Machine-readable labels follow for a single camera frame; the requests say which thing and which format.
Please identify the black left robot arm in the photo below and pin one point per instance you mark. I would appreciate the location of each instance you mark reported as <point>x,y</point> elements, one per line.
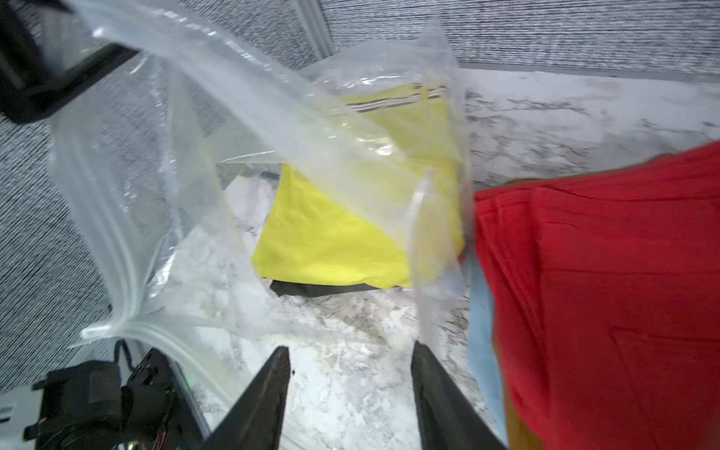
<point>85,406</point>

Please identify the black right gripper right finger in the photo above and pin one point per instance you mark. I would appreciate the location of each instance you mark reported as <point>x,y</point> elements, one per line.
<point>446,419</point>

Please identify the red garment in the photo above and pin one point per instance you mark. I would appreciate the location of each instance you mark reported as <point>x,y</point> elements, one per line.
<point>606,290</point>

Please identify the brown garment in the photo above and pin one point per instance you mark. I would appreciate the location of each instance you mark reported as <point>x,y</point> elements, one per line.
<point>519,436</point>

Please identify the black folded garment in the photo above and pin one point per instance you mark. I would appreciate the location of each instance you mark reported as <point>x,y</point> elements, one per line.
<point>284,288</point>

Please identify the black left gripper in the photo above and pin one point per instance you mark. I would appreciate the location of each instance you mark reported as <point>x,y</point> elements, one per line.
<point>30,90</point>

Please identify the yellow garment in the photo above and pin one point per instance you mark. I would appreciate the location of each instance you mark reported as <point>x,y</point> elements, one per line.
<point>310,239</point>

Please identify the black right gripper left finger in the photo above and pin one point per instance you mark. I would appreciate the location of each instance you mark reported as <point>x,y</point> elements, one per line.
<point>256,419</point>

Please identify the light blue trousers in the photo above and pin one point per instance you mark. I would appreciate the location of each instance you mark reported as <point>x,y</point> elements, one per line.
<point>482,358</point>

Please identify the clear plastic vacuum bag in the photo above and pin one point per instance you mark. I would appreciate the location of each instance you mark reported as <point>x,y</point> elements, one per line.
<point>171,165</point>

